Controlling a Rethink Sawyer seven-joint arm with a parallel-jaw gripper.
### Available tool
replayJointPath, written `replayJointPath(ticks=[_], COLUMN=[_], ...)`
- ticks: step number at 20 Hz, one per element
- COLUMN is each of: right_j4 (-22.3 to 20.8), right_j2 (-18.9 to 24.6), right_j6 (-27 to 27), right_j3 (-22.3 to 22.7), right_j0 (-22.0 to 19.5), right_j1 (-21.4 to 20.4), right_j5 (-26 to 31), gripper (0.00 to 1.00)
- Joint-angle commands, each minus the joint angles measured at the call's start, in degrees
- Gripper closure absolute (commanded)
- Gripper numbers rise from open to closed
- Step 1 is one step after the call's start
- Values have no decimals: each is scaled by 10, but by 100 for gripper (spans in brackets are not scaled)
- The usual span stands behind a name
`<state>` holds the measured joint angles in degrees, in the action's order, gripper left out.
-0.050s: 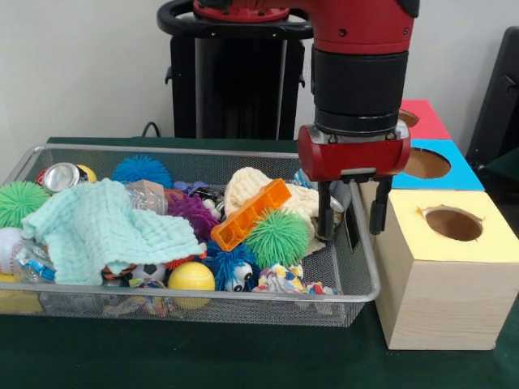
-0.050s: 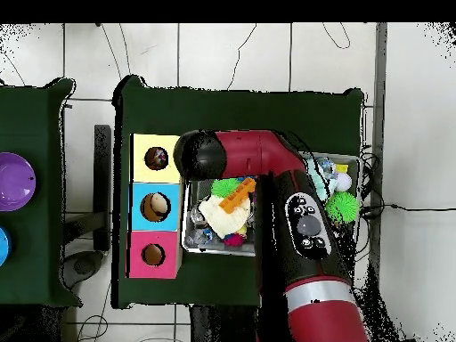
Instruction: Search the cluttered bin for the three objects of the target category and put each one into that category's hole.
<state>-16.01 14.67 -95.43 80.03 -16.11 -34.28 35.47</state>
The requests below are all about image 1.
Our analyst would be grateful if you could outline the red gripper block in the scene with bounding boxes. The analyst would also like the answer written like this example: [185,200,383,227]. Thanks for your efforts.
[297,124,413,241]

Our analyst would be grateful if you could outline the white cloth with coloured shapes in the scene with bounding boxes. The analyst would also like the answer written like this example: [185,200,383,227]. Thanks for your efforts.
[251,262,342,295]

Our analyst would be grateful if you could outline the shallow mesh bin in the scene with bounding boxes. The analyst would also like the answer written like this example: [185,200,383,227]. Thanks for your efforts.
[0,143,382,329]

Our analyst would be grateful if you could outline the wooden box with three holes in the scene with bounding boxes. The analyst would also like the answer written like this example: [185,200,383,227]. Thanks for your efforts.
[356,99,519,352]

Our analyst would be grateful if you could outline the green spiky rubber ball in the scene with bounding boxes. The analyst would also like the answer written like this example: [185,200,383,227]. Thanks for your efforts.
[242,208,310,271]
[0,180,50,230]

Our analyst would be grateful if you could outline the orange plastic block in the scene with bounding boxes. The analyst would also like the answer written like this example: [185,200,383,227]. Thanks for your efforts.
[210,177,293,252]

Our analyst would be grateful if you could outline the cream knitted cloth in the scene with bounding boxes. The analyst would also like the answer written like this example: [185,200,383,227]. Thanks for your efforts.
[223,166,345,256]

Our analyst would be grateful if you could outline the blue furry toy with eyes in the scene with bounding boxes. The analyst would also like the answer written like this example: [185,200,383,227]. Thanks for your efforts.
[202,241,261,293]

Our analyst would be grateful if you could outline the purple spiky rubber ball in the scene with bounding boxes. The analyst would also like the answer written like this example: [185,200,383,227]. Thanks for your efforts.
[166,192,220,244]

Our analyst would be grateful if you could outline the dark green table cloth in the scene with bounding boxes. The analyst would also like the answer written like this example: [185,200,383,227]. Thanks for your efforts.
[484,147,519,177]
[0,136,519,389]

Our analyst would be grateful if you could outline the smooth yellow ball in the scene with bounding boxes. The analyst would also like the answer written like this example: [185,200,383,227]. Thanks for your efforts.
[167,261,216,292]

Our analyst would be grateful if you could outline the blue spiky rubber ball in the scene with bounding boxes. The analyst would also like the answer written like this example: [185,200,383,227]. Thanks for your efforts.
[111,154,174,190]

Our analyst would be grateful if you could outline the mint green cloth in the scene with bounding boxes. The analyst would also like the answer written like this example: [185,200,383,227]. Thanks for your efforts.
[20,177,207,287]

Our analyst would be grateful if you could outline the crushed silver drink can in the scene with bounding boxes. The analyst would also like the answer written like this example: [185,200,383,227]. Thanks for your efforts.
[40,161,92,195]

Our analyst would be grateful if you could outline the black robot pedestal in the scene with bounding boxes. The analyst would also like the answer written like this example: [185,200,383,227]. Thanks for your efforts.
[156,0,321,141]

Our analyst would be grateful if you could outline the black cable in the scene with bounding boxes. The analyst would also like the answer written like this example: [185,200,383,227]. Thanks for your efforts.
[140,120,162,139]

